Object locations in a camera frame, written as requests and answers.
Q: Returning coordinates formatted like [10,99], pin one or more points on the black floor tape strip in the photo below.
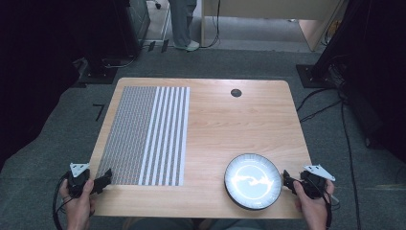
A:
[151,46]
[164,46]

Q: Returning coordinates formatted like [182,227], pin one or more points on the person's left hand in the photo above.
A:
[78,207]

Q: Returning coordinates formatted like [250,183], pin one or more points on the white plate with dark rim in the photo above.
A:
[253,182]

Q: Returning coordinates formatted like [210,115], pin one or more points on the grey white striped placemat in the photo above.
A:
[134,134]

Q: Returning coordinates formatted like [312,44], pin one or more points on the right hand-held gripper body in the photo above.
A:
[314,185]

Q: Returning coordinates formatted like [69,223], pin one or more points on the light wooden desk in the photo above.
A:
[271,8]

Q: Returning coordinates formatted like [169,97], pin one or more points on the person's right hand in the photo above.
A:
[314,209]

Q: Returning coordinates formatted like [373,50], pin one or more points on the black stand base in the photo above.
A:
[311,76]
[97,75]

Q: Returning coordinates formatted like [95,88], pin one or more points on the dark equipment cabinet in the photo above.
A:
[135,25]

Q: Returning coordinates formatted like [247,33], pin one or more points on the black curtain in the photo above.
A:
[32,64]
[376,64]

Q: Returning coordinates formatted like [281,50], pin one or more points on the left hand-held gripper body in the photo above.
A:
[78,182]

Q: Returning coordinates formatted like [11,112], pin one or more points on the black table grommet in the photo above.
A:
[236,93]

